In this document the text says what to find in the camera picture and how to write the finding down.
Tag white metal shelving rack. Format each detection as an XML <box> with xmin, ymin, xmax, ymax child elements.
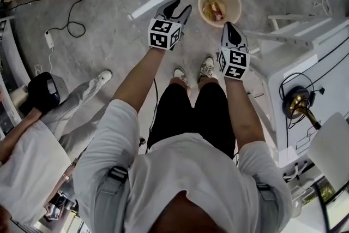
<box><xmin>0</xmin><ymin>15</ymin><xmax>31</xmax><ymax>142</ymax></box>

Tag person's right shoe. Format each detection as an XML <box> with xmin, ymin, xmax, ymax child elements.
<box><xmin>197</xmin><ymin>54</ymin><xmax>218</xmax><ymax>82</ymax></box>

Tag grey shoulder strap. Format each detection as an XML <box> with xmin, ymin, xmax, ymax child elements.
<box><xmin>252</xmin><ymin>174</ymin><xmax>276</xmax><ymax>203</ymax></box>
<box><xmin>94</xmin><ymin>166</ymin><xmax>129</xmax><ymax>205</ymax></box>

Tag person's shoe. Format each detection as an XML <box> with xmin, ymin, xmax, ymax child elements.
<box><xmin>197</xmin><ymin>54</ymin><xmax>218</xmax><ymax>82</ymax></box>
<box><xmin>173</xmin><ymin>65</ymin><xmax>189</xmax><ymax>88</ymax></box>

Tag white power strip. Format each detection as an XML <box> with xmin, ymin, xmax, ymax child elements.
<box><xmin>45</xmin><ymin>31</ymin><xmax>55</xmax><ymax>49</ymax></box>

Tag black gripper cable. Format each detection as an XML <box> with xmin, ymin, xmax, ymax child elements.
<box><xmin>148</xmin><ymin>77</ymin><xmax>160</xmax><ymax>148</ymax></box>

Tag person's black shorts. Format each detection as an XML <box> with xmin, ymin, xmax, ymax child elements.
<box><xmin>147</xmin><ymin>81</ymin><xmax>237</xmax><ymax>159</ymax></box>

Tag person's left leg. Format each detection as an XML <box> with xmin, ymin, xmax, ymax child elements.
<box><xmin>169</xmin><ymin>77</ymin><xmax>189</xmax><ymax>89</ymax></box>

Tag person's left forearm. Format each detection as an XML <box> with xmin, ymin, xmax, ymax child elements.
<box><xmin>113</xmin><ymin>46</ymin><xmax>167</xmax><ymax>112</ymax></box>

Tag white wooden chair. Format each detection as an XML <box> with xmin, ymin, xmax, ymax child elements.
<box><xmin>242</xmin><ymin>14</ymin><xmax>349</xmax><ymax>64</ymax></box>

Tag red gold drink bottle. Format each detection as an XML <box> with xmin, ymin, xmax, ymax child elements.
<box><xmin>203</xmin><ymin>0</ymin><xmax>227</xmax><ymax>21</ymax></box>

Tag person's right leg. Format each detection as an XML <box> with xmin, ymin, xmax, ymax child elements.
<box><xmin>197</xmin><ymin>77</ymin><xmax>219</xmax><ymax>89</ymax></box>

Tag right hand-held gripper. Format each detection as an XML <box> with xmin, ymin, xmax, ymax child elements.
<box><xmin>218</xmin><ymin>22</ymin><xmax>252</xmax><ymax>81</ymax></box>

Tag white shade table lamp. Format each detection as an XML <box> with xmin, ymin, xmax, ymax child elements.
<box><xmin>282</xmin><ymin>86</ymin><xmax>349</xmax><ymax>191</ymax></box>

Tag person's white shirt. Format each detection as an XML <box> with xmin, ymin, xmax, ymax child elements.
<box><xmin>72</xmin><ymin>99</ymin><xmax>294</xmax><ymax>233</ymax></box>

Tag person's leg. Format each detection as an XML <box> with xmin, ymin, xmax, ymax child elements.
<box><xmin>197</xmin><ymin>77</ymin><xmax>219</xmax><ymax>89</ymax></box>
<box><xmin>169</xmin><ymin>77</ymin><xmax>189</xmax><ymax>89</ymax></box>

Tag white swivel chair base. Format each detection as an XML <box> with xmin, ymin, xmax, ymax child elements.
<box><xmin>283</xmin><ymin>160</ymin><xmax>309</xmax><ymax>183</ymax></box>

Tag black lamp power cable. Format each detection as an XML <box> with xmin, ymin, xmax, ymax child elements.
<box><xmin>278</xmin><ymin>72</ymin><xmax>327</xmax><ymax>130</ymax></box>

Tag cream round waste bin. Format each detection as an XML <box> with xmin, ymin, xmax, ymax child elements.
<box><xmin>197</xmin><ymin>0</ymin><xmax>243</xmax><ymax>28</ymax></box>

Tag white work table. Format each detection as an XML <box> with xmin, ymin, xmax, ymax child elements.
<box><xmin>267</xmin><ymin>40</ymin><xmax>349</xmax><ymax>192</ymax></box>

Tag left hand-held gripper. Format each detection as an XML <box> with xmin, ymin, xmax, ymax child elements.
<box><xmin>147</xmin><ymin>0</ymin><xmax>193</xmax><ymax>51</ymax></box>

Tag person's right forearm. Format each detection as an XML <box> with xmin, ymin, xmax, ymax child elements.
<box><xmin>224</xmin><ymin>76</ymin><xmax>267</xmax><ymax>152</ymax></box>

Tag person's left shoe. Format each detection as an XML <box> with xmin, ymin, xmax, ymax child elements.
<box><xmin>173</xmin><ymin>65</ymin><xmax>189</xmax><ymax>88</ymax></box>

